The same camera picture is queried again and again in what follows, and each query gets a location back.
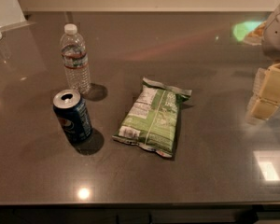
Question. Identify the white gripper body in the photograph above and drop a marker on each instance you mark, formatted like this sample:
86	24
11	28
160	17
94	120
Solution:
277	34

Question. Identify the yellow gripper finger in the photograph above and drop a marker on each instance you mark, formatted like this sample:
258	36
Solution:
258	81
269	94

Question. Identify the blue pepsi can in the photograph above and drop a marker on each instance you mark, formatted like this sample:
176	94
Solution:
72	114

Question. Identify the green chip bag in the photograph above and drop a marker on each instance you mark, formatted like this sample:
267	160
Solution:
151	122

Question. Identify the clear plastic water bottle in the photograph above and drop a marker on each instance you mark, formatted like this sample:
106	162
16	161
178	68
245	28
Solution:
75	59

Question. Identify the white board leaning on wall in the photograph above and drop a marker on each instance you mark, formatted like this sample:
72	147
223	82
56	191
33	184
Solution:
11	13

